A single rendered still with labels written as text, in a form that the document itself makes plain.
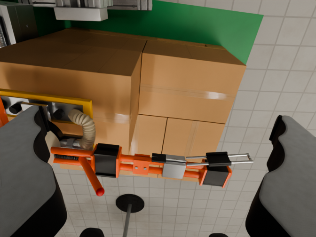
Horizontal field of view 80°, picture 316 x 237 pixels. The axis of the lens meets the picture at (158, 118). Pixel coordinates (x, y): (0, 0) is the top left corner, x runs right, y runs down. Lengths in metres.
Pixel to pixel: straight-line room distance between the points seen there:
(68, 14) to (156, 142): 0.99
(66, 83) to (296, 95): 1.92
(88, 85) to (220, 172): 0.57
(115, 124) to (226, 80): 0.71
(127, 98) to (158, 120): 0.55
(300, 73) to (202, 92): 1.09
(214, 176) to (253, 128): 1.57
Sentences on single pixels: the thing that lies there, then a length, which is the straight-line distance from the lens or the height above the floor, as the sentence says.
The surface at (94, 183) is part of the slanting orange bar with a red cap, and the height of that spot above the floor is 1.28.
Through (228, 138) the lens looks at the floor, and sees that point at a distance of 2.17.
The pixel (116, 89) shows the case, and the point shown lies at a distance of 0.76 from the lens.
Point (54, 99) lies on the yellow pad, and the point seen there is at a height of 1.07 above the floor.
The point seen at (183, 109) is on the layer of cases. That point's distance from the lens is 1.24.
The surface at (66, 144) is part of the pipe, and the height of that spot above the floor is 1.14.
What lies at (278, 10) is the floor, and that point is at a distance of 1.83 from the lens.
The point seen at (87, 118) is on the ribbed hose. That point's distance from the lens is 0.64.
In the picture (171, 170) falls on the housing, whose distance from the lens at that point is 0.63.
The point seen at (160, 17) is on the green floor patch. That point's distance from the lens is 1.63.
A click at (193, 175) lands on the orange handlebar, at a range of 0.66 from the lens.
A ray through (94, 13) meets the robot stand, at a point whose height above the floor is 0.99.
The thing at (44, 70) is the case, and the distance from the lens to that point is 0.84.
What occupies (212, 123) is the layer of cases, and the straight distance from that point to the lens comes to 1.34.
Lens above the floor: 1.63
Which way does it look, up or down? 58 degrees down
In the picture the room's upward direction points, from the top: 177 degrees counter-clockwise
